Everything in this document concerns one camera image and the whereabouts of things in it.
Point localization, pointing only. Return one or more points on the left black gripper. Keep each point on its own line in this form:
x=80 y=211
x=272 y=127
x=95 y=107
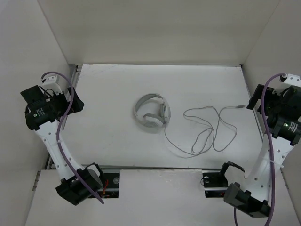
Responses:
x=50 y=95

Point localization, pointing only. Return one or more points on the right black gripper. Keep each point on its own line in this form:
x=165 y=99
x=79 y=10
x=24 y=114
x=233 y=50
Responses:
x=269 y=93

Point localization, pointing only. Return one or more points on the white over-ear headphones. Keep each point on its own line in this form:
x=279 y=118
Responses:
x=152 y=122

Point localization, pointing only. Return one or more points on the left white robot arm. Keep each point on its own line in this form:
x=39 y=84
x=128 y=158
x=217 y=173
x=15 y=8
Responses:
x=42 y=114

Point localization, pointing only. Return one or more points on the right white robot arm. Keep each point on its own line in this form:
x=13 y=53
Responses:
x=256 y=195

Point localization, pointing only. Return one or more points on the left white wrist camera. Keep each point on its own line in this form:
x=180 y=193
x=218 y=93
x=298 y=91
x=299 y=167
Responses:
x=51 y=83

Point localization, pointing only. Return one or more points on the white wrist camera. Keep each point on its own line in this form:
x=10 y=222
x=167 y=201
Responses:
x=51 y=83
x=291 y=80

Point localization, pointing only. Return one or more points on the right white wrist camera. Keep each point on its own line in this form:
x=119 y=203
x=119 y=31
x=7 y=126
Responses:
x=291 y=80

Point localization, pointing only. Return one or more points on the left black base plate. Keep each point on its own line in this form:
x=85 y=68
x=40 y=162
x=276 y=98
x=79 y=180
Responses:
x=110 y=182

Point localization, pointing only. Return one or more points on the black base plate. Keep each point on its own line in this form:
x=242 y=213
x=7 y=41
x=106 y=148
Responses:
x=215 y=184
x=110 y=182

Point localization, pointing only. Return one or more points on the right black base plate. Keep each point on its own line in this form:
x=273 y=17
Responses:
x=215 y=184

